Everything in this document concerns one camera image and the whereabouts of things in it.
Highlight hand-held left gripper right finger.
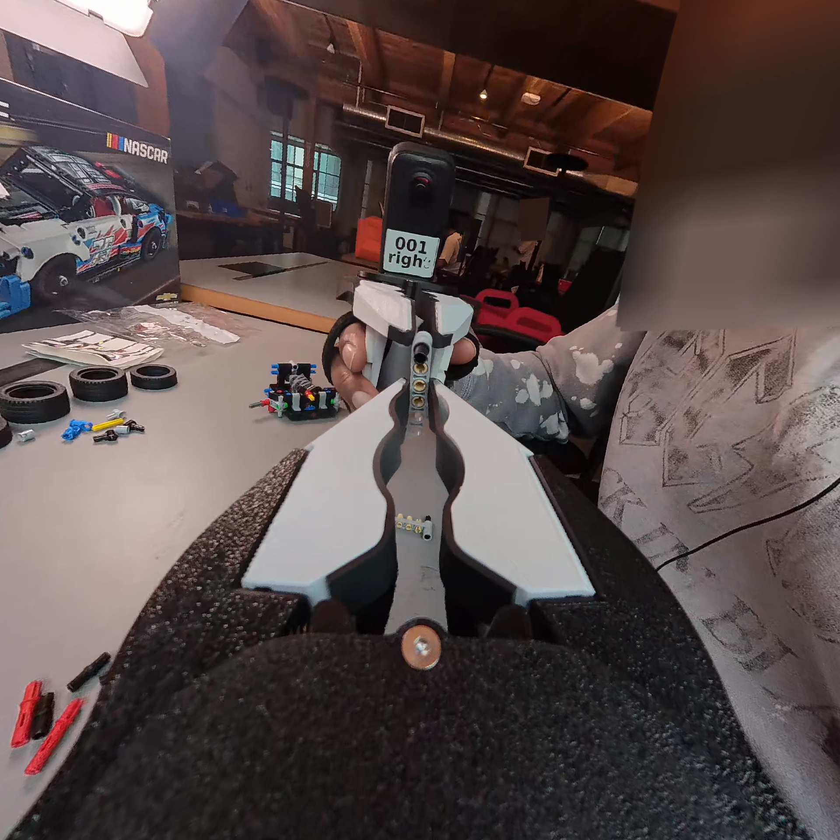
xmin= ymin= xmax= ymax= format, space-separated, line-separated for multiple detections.
xmin=435 ymin=381 xmax=598 ymax=632

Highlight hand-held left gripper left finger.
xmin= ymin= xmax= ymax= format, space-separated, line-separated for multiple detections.
xmin=241 ymin=379 xmax=410 ymax=632

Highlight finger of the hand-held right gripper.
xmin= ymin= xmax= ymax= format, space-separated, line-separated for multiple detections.
xmin=352 ymin=290 xmax=412 ymax=386
xmin=432 ymin=297 xmax=473 ymax=383

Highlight pile of small connector pins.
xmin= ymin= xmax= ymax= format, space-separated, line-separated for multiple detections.
xmin=10 ymin=653 xmax=112 ymax=775

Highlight grey desk with wooden edge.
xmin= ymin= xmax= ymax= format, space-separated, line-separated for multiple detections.
xmin=178 ymin=252 xmax=368 ymax=332

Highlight person's right hand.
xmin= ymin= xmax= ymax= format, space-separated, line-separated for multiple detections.
xmin=331 ymin=323 xmax=383 ymax=411

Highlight red plastic seats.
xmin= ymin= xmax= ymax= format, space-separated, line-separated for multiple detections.
xmin=472 ymin=289 xmax=563 ymax=343

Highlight black toy chassis assembly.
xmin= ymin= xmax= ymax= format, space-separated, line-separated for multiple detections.
xmin=249 ymin=360 xmax=341 ymax=421

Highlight person's grey patterned sweatshirt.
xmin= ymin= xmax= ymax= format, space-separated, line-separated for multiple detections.
xmin=594 ymin=328 xmax=840 ymax=834

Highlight clear plastic bag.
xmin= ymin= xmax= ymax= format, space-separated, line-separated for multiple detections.
xmin=59 ymin=303 xmax=240 ymax=347

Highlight wide black toy tyre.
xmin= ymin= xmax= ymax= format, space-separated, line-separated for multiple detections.
xmin=0 ymin=381 xmax=70 ymax=425
xmin=69 ymin=365 xmax=129 ymax=403

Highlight shiny sticker sheet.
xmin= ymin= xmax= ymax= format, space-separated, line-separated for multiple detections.
xmin=23 ymin=330 xmax=165 ymax=368

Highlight toy car set box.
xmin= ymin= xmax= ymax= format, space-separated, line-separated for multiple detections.
xmin=0 ymin=33 xmax=181 ymax=336

